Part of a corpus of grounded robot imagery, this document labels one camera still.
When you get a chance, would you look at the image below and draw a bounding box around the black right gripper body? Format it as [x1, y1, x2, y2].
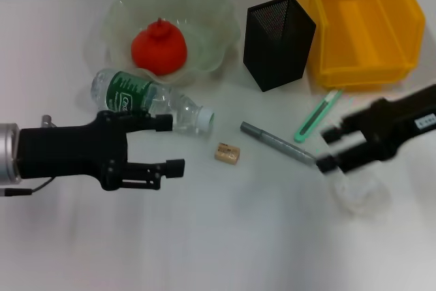
[360, 82, 436, 162]

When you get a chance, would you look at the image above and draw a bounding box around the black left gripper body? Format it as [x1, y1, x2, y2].
[18, 110, 129, 192]

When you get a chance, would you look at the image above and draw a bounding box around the green utility knife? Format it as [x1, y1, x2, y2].
[293, 89, 345, 144]

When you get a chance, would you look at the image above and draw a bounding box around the clear water bottle green label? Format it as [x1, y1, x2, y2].
[89, 67, 216, 136]

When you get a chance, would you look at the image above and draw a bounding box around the orange fruit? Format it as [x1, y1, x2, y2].
[131, 17, 189, 76]

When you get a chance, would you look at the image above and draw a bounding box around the beige eraser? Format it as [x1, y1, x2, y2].
[213, 142, 241, 166]

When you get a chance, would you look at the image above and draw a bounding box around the grey marker pen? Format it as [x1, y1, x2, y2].
[240, 121, 320, 168]

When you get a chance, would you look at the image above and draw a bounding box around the black mesh pen holder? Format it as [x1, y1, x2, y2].
[243, 0, 317, 93]

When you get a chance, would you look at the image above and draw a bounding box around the translucent green fruit bowl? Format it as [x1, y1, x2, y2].
[102, 0, 241, 86]

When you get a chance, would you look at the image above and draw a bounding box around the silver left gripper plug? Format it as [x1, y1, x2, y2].
[40, 114, 57, 129]

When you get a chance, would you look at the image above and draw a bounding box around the yellow plastic bin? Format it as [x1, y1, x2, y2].
[295, 0, 427, 93]

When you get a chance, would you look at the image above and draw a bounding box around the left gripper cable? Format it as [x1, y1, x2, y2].
[0, 177, 52, 198]

